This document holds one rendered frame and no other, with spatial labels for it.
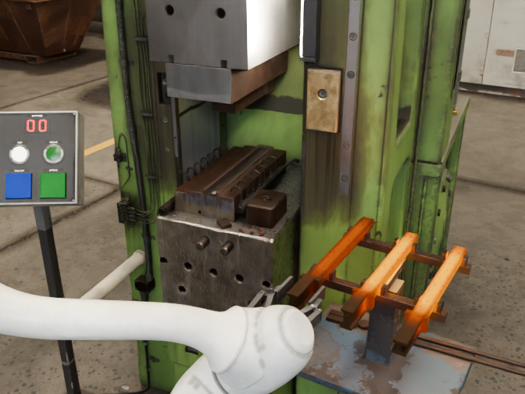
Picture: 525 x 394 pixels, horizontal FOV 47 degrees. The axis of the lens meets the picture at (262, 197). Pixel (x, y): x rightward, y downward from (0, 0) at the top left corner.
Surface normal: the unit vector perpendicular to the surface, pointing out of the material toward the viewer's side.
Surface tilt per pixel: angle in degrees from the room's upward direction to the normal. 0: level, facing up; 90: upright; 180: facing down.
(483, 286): 0
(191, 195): 90
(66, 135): 60
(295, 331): 49
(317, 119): 90
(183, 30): 90
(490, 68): 90
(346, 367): 0
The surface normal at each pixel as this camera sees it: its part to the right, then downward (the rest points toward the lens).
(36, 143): 0.03, -0.09
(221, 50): -0.40, 0.39
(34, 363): 0.00, -0.91
